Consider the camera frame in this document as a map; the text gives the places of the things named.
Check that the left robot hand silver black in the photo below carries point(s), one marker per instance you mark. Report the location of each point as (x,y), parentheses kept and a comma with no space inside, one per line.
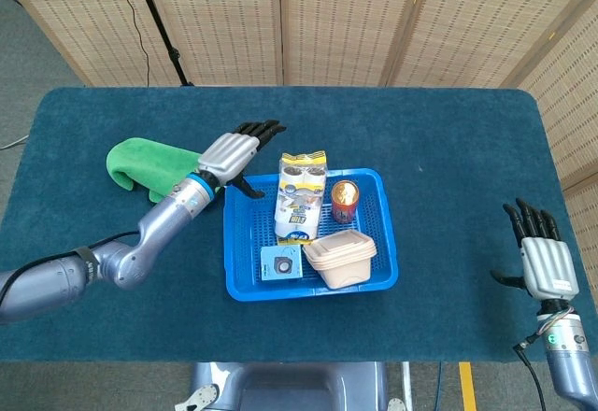
(226,154)

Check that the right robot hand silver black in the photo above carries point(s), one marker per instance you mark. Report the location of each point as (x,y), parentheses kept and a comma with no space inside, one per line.
(549,266)

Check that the green microfibre cloth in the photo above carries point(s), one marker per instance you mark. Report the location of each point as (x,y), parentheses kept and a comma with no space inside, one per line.
(149,163)

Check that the white snack package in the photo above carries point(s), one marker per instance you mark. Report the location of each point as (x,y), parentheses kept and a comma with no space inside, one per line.
(299,201)

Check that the light blue speaker box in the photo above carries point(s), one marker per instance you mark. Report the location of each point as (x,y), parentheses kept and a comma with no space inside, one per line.
(280,266)

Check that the red drink can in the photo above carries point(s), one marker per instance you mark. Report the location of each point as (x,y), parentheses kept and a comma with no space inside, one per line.
(345,205)

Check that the beige plastic container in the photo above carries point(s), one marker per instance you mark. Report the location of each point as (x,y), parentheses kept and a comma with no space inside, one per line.
(343,261)

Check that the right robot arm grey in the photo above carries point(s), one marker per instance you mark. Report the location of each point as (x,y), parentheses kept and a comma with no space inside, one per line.
(570,369)

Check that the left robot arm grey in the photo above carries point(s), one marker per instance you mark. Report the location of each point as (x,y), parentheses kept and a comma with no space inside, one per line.
(135,261)

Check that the black tripod stand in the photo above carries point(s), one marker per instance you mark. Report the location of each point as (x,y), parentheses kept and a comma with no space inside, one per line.
(161,28)

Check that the yellow floor tape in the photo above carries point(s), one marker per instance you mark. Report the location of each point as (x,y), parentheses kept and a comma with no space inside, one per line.
(467,387)

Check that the bamboo folding screen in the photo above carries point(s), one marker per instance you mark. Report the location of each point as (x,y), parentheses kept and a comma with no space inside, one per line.
(327,18)

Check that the blue plastic basket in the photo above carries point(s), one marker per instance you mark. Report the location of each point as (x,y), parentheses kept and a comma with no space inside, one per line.
(380,243)

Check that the dark blue carpet table cover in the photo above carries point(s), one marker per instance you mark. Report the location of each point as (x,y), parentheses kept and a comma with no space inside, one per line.
(420,149)

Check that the white floor strip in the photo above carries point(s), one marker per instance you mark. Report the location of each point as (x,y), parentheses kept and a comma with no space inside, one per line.
(407,385)

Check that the grey robot torso base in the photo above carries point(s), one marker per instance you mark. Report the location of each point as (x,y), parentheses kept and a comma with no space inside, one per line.
(289,387)

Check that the white perforated base plate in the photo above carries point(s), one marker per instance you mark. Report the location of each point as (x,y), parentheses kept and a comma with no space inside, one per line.
(201,397)
(396,405)

